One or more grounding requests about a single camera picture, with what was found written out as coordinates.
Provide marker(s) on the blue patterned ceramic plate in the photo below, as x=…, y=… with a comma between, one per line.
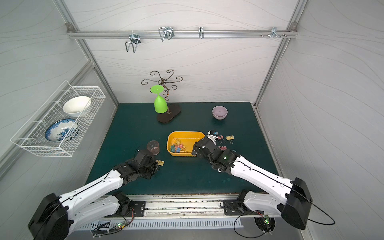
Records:
x=62, y=129

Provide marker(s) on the metal loop hook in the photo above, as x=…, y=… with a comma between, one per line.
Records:
x=166, y=33

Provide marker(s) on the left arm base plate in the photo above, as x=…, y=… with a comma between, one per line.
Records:
x=133, y=208

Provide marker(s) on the small brown glass cup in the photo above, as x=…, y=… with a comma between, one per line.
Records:
x=153, y=147

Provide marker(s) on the lilac ceramic bowl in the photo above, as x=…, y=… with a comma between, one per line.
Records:
x=219, y=112

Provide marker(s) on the green plastic goblet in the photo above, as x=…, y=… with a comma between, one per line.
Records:
x=160, y=103

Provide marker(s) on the dark metal cup stand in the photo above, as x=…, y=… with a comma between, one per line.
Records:
x=173, y=108

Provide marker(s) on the yellow plastic storage box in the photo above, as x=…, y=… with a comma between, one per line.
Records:
x=181, y=143

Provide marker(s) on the aluminium cross rail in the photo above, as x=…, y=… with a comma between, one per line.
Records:
x=193, y=34

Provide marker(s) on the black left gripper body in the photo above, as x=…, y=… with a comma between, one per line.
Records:
x=151, y=165

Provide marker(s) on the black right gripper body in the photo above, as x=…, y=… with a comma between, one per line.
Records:
x=200, y=146

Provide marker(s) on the yellow binder clip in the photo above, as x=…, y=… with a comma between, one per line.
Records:
x=230, y=139
x=159, y=163

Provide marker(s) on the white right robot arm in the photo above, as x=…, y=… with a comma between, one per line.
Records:
x=291, y=199

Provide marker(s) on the white ceramic bowl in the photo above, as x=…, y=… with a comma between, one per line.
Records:
x=78, y=106

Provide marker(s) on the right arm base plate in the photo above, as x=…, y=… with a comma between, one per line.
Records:
x=235, y=208

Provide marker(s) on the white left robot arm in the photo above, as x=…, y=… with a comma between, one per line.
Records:
x=58, y=216

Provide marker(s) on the white wire wall basket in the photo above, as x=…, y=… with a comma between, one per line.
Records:
x=31, y=136

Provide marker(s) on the metal bracket hook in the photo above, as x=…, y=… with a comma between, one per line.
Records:
x=274, y=34

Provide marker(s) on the metal double hook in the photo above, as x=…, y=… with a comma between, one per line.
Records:
x=133, y=42

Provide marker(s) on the small metal hook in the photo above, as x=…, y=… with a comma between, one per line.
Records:
x=201, y=32

